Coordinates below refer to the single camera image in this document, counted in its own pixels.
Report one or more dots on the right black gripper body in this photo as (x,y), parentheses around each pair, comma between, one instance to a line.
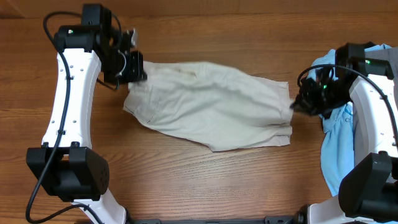
(323,99)

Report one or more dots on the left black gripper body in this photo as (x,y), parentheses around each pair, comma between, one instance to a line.
(121,70)

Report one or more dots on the beige shorts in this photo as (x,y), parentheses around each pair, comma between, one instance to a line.
(218,106)

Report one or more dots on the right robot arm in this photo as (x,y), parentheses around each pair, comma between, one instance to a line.
(368,193)

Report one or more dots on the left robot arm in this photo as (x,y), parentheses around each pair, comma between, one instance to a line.
(65,165)

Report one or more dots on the light blue t-shirt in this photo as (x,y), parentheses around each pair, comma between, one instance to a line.
(337,151)

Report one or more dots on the grey garment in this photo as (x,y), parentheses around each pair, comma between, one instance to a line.
(381,53)

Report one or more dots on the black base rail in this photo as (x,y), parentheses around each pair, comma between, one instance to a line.
(266,220)

